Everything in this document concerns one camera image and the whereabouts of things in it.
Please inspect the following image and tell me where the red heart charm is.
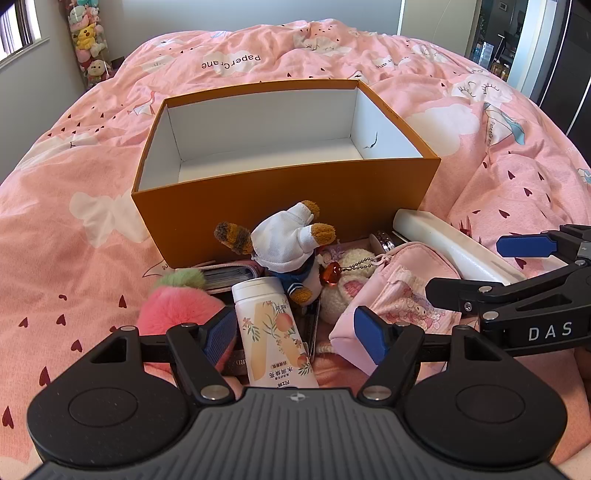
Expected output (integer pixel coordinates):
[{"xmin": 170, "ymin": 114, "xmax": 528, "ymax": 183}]
[{"xmin": 320, "ymin": 261, "xmax": 343, "ymax": 288}]

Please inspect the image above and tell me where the plush bear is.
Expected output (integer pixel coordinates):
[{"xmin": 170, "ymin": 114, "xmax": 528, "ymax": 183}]
[{"xmin": 213, "ymin": 200, "xmax": 338, "ymax": 308}]

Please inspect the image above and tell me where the pink fluffy peach pompom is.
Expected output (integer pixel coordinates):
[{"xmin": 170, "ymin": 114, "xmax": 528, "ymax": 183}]
[{"xmin": 137, "ymin": 269, "xmax": 232, "ymax": 370}]

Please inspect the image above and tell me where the cream knit plush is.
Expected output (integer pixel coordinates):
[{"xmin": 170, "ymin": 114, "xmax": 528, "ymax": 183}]
[{"xmin": 318, "ymin": 247, "xmax": 384, "ymax": 326}]

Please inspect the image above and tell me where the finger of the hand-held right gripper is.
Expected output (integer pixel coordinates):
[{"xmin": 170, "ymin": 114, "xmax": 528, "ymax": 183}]
[
  {"xmin": 425, "ymin": 261, "xmax": 591, "ymax": 320},
  {"xmin": 497, "ymin": 224, "xmax": 591, "ymax": 266}
]

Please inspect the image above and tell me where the pink wallet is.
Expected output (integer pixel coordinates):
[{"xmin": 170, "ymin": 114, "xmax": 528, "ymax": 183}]
[{"xmin": 175, "ymin": 260, "xmax": 264, "ymax": 292}]

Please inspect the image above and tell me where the stack of plush toys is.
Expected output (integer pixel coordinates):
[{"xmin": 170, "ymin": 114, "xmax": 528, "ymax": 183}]
[{"xmin": 67, "ymin": 0, "xmax": 114, "ymax": 86}]

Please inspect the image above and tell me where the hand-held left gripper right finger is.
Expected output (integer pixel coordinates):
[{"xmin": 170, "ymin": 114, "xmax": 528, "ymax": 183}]
[{"xmin": 353, "ymin": 305, "xmax": 506, "ymax": 403}]

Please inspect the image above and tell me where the orange cardboard box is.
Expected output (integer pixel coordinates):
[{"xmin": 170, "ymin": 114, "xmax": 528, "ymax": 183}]
[{"xmin": 130, "ymin": 78, "xmax": 441, "ymax": 271}]

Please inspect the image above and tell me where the white lotion bottle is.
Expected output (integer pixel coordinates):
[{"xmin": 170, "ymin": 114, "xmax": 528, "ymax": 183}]
[{"xmin": 231, "ymin": 277, "xmax": 320, "ymax": 389}]

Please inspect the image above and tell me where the silver ball chain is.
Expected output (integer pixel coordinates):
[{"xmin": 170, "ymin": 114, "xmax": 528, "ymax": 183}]
[{"xmin": 341, "ymin": 255, "xmax": 393, "ymax": 274}]

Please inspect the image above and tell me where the cluttered shelf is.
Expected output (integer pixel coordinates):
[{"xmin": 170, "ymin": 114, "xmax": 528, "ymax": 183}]
[{"xmin": 471, "ymin": 0, "xmax": 527, "ymax": 84}]

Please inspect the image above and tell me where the pink printed pouch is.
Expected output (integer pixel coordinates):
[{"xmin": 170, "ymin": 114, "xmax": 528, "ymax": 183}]
[{"xmin": 329, "ymin": 241, "xmax": 462, "ymax": 377}]

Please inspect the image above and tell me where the window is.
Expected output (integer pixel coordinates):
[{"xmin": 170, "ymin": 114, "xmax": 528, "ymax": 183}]
[{"xmin": 0, "ymin": 0, "xmax": 49, "ymax": 63}]

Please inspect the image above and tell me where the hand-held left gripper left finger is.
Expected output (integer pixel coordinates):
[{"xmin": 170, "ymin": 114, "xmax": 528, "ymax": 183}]
[{"xmin": 85, "ymin": 305, "xmax": 238, "ymax": 404}]

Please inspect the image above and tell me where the white long case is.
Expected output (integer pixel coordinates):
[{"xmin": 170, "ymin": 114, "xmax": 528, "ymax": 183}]
[{"xmin": 392, "ymin": 209, "xmax": 527, "ymax": 286}]

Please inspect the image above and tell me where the dark door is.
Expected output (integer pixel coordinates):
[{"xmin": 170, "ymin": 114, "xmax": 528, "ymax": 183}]
[{"xmin": 538, "ymin": 0, "xmax": 591, "ymax": 153}]

